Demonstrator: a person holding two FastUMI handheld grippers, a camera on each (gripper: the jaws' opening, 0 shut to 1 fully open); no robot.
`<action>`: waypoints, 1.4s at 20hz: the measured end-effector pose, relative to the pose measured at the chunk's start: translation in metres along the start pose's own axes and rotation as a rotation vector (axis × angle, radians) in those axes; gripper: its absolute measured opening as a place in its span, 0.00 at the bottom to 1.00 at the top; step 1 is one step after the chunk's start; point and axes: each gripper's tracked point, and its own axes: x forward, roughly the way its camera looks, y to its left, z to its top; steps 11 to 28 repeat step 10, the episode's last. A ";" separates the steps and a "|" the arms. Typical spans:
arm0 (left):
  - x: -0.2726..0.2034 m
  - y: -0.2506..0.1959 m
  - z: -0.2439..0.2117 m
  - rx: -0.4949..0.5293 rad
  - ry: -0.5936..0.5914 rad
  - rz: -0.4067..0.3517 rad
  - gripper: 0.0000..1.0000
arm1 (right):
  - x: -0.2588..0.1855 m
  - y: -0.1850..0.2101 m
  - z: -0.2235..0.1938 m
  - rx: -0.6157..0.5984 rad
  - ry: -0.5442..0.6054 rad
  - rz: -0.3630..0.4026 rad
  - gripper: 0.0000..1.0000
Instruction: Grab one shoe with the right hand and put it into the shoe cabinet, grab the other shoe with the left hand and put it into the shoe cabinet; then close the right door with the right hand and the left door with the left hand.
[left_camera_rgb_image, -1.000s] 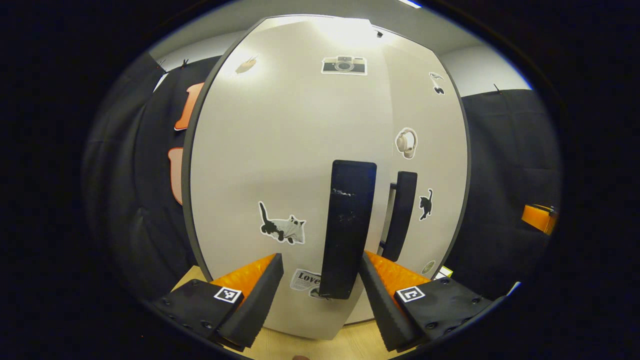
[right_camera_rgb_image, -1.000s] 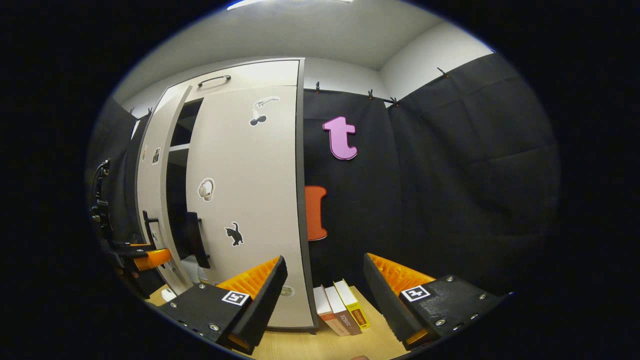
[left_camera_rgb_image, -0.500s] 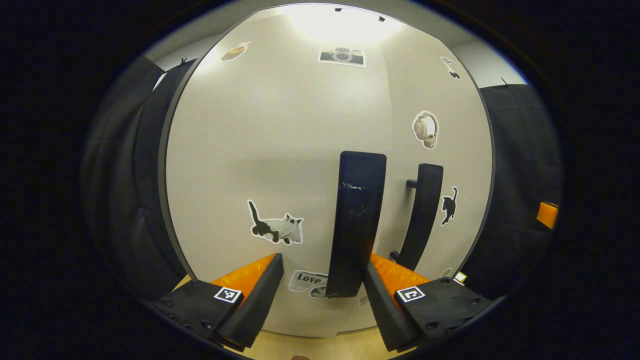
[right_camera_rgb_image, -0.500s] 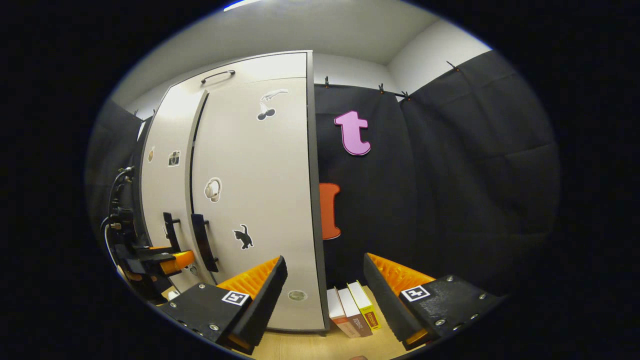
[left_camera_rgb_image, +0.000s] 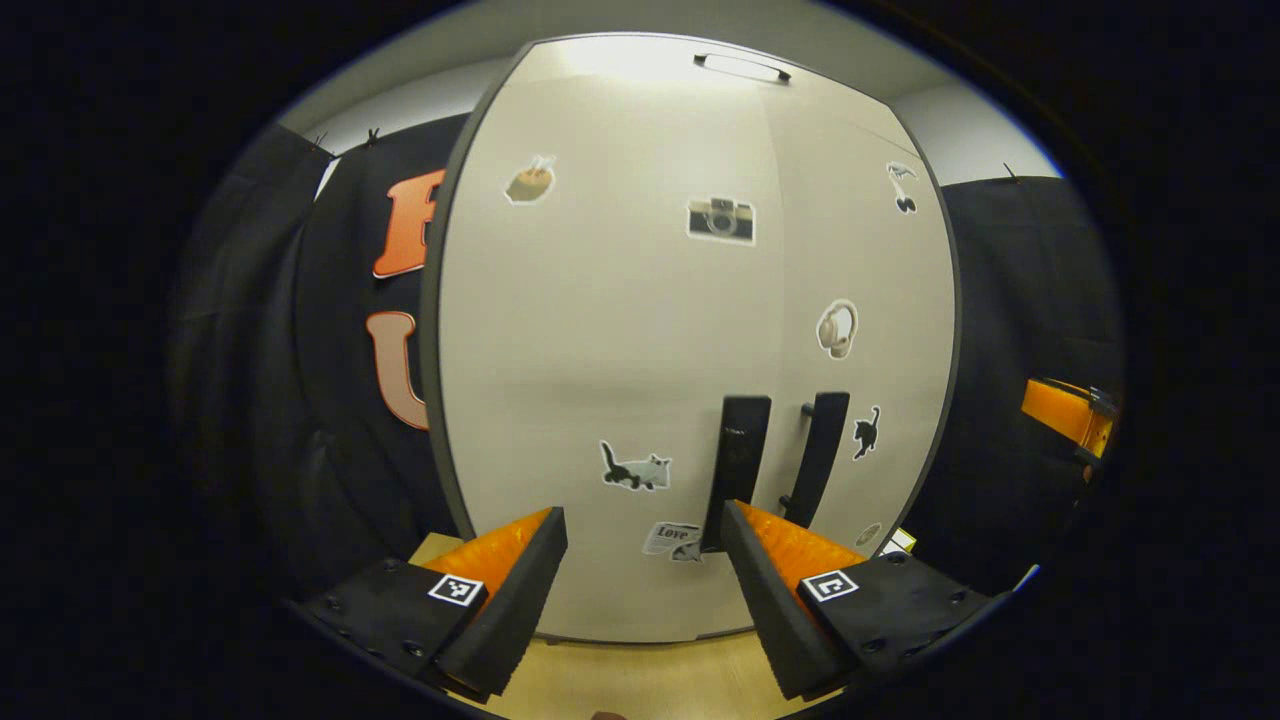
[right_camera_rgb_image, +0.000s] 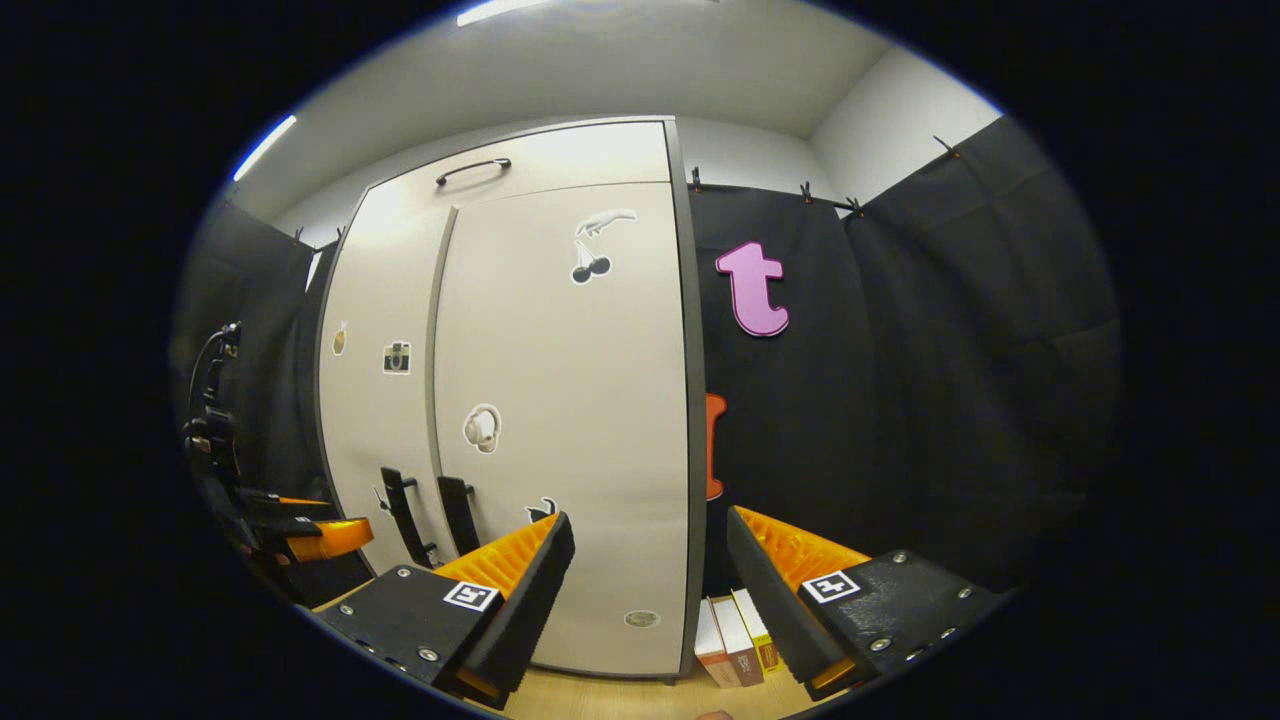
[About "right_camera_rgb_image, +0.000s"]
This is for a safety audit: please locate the gray shoe cabinet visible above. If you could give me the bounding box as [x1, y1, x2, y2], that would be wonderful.
[315, 115, 709, 681]

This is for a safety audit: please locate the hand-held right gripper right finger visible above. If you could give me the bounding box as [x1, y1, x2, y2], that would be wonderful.
[725, 505, 1011, 703]

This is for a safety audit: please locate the cabinet door with camera sticker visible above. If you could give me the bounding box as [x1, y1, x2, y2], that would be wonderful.
[318, 205, 456, 581]

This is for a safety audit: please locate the large ceiling light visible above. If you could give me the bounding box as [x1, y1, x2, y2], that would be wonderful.
[457, 0, 551, 26]

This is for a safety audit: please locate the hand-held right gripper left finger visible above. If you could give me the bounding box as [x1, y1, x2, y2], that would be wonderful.
[315, 512, 578, 711]

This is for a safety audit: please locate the black backdrop cloth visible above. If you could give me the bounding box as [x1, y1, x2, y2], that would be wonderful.
[170, 115, 1121, 601]

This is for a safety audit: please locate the small ceiling light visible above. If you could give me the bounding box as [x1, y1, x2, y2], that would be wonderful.
[232, 115, 298, 183]

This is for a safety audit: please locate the brown and white box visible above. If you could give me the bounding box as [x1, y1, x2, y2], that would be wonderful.
[693, 597, 743, 691]
[710, 592, 766, 686]

